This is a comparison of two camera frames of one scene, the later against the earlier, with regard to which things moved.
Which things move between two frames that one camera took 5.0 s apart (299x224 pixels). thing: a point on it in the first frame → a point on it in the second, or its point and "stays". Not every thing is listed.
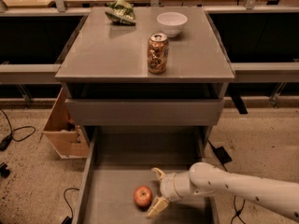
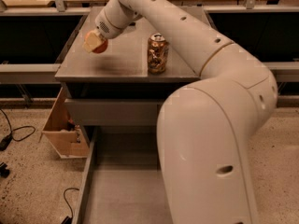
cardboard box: x=65 y=137 stays
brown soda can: x=158 y=52 stays
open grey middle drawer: x=121 y=159 stays
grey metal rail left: x=29 y=73 stays
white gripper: x=167 y=186 → x=104 y=24
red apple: x=143 y=196 → x=101 y=48
